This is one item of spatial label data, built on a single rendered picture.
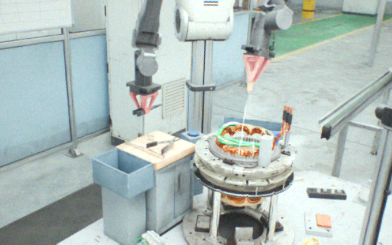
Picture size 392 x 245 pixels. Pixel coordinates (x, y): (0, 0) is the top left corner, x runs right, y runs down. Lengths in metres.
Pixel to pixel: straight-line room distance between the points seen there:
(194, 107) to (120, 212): 0.60
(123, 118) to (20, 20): 1.19
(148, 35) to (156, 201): 0.53
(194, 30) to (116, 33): 2.05
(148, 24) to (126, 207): 0.56
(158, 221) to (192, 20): 0.75
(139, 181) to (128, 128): 2.51
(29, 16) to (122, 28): 0.73
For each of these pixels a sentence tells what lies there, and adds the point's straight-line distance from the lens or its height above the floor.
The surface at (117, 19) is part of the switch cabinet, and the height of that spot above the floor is 1.18.
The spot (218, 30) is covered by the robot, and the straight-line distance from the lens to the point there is 1.65.
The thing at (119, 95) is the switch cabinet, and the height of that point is 0.52.
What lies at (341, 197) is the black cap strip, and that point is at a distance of 1.78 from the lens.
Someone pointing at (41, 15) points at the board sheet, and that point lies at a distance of 3.37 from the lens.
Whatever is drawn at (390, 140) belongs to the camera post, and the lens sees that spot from 0.92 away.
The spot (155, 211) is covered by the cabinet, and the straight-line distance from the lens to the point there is 1.39.
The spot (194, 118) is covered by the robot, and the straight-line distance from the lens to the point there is 1.75.
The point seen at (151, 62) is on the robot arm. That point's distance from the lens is 1.23.
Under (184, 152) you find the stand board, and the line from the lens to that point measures 1.38.
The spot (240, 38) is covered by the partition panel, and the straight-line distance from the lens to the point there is 5.71.
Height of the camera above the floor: 1.65
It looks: 21 degrees down
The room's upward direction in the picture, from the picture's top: 2 degrees clockwise
